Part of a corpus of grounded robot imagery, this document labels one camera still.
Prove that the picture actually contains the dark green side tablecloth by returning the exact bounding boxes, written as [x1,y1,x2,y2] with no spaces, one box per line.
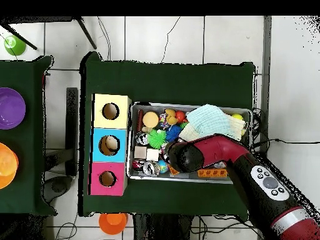
[0,55,57,216]

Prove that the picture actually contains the crushed silver can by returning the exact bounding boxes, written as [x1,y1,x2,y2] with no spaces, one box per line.
[142,161,161,177]

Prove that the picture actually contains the green cup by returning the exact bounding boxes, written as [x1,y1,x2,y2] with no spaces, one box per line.
[3,34,27,56]

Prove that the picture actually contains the brown plush toy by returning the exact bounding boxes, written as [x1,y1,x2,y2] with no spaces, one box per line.
[164,108,179,126]

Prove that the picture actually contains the black can silver top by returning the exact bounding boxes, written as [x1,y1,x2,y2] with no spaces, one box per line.
[134,131,150,146]

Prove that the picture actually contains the silver mesh bin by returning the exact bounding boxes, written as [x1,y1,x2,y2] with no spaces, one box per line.
[126,101,253,184]

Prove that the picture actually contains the orange plastic grid block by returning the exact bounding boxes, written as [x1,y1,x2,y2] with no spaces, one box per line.
[197,168,228,178]

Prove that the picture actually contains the blue spiky ball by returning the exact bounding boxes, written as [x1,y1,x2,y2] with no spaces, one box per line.
[165,124,183,143]

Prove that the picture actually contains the green spiky ball with eye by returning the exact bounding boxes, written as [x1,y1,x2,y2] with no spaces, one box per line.
[147,129,168,150]

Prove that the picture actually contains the purple bowl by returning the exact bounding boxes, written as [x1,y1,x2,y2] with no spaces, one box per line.
[0,87,26,130]

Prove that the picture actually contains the cream waffle cloth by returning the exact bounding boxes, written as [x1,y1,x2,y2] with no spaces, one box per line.
[178,113,247,142]

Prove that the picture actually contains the light blue waffle cloth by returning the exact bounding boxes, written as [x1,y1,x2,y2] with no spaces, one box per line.
[186,104,238,141]

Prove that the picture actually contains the black upright panel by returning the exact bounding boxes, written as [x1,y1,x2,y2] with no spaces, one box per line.
[65,87,79,177]

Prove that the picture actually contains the black cable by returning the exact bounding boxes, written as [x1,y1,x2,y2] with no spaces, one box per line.
[252,137,320,148]

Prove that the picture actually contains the orange cup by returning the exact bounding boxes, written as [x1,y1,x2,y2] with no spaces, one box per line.
[98,212,129,236]

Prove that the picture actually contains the wooden box with three holes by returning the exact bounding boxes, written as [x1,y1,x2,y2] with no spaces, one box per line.
[88,93,133,197]

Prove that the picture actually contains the orange bowl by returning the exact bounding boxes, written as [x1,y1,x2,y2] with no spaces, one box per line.
[0,142,19,190]

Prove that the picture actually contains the black tripod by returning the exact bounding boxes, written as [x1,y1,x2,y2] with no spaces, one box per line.
[0,16,98,51]

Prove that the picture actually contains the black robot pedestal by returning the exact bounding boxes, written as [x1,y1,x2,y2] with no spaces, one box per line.
[132,213,194,240]

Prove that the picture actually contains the orange sponge disc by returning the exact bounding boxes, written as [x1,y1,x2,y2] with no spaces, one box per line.
[142,111,160,129]

